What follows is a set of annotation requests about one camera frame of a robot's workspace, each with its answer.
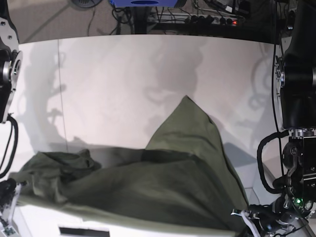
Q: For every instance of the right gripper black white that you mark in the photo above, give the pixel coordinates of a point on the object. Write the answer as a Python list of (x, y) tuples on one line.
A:
[(9, 193)]

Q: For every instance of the black table leg post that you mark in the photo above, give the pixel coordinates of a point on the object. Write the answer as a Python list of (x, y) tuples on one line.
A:
[(140, 17)]

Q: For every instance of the black power strip red light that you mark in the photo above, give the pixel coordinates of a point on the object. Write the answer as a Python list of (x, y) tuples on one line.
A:
[(215, 20)]

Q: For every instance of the olive green t-shirt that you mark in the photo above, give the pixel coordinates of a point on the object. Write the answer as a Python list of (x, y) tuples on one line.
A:
[(183, 181)]

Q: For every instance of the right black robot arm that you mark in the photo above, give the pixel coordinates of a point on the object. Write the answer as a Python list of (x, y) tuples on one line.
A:
[(10, 63)]

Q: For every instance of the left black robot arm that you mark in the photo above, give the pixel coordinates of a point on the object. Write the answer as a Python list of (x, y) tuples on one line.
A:
[(294, 92)]

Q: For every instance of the white curved panel right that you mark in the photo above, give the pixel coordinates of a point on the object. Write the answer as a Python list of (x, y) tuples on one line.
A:
[(255, 191)]

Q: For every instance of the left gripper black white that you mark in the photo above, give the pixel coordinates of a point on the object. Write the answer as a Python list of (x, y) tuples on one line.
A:
[(266, 221)]

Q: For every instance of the blue box with oval hole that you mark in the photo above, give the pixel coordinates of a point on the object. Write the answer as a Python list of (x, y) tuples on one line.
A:
[(154, 3)]

